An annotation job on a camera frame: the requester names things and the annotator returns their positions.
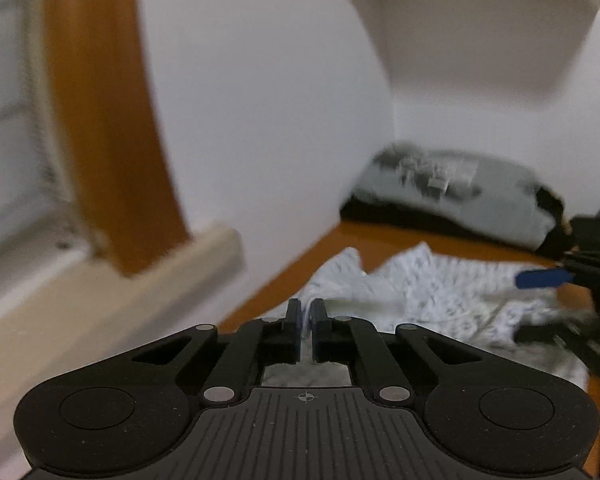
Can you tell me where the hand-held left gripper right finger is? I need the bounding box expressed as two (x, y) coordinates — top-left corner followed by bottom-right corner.
(310, 298), (485, 406)

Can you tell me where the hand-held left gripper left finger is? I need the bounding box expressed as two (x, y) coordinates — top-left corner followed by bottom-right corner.
(130, 298), (303, 406)

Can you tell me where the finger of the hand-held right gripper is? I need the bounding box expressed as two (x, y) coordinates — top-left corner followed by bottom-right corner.
(514, 266), (577, 292)
(511, 320), (582, 346)

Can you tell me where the patterned white pajama shirt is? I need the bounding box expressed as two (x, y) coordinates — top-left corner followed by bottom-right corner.
(264, 241), (592, 402)

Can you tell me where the grey printed t-shirt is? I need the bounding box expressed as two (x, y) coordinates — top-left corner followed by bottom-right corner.
(351, 141), (557, 249)

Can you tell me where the black garment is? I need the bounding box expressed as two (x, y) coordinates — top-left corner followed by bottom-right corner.
(339, 184), (569, 259)

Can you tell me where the grey window blind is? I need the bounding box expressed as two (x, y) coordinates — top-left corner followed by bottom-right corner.
(0, 0), (102, 257)

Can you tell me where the white wall shelf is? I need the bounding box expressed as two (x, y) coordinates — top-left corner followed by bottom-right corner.
(329, 0), (600, 107)

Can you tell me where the wooden window frame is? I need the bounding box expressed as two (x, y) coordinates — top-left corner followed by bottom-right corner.
(41, 0), (192, 279)

